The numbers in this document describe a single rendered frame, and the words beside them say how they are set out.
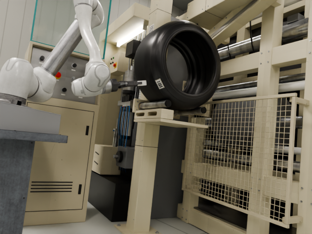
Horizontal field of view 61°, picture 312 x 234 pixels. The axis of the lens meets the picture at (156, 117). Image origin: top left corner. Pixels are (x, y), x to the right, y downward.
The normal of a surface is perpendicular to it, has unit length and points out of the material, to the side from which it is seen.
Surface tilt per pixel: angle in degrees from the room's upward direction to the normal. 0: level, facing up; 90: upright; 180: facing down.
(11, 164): 90
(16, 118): 90
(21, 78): 89
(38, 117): 90
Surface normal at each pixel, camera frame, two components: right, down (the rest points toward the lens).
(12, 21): 0.65, 0.00
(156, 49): -0.28, -0.17
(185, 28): 0.46, -0.20
